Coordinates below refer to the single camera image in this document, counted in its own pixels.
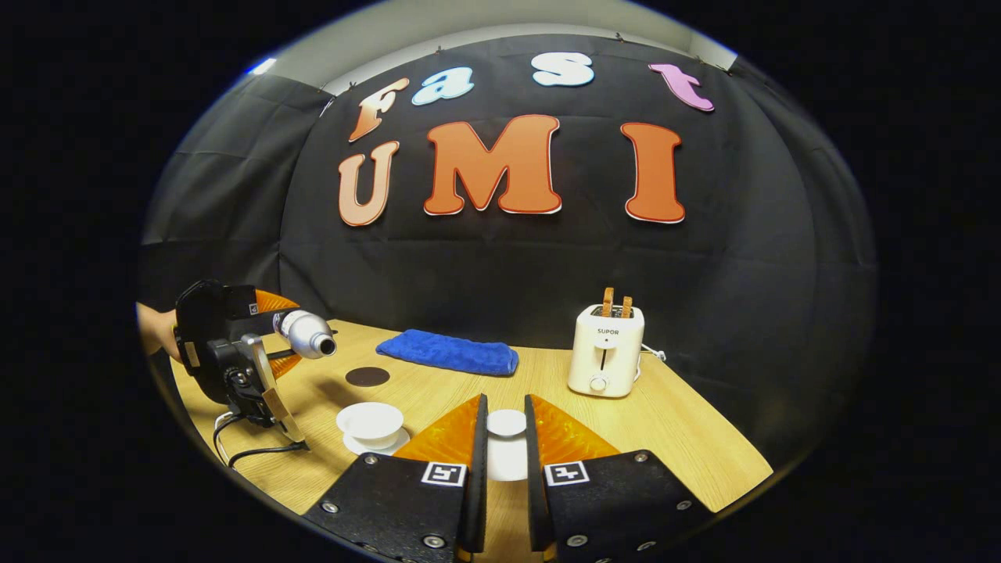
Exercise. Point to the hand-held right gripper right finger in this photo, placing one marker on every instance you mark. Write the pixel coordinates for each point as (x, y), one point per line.
(536, 485)

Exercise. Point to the white toaster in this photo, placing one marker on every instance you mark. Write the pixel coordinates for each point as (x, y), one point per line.
(606, 352)

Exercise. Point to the white saucer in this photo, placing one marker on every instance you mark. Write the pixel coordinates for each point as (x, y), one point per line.
(392, 447)

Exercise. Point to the ceiling light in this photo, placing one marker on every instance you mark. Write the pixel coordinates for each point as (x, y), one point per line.
(264, 66)

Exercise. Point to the white teacup lid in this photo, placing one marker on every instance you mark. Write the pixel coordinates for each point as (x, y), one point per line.
(507, 457)

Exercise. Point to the toast slice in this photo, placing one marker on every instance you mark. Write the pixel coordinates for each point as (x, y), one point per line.
(626, 306)
(608, 301)

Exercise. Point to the white teacup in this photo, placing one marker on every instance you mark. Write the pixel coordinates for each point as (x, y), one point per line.
(370, 421)

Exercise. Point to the silver water bottle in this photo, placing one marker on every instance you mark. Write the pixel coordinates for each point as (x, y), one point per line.
(309, 335)

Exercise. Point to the blue towel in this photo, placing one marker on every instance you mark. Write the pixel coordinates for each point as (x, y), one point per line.
(446, 352)

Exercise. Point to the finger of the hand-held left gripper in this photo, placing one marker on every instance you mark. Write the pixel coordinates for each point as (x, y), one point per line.
(266, 302)
(283, 363)

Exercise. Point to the dark round coaster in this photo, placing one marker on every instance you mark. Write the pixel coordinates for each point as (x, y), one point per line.
(367, 377)

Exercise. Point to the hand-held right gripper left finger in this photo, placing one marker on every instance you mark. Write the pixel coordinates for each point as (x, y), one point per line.
(475, 485)

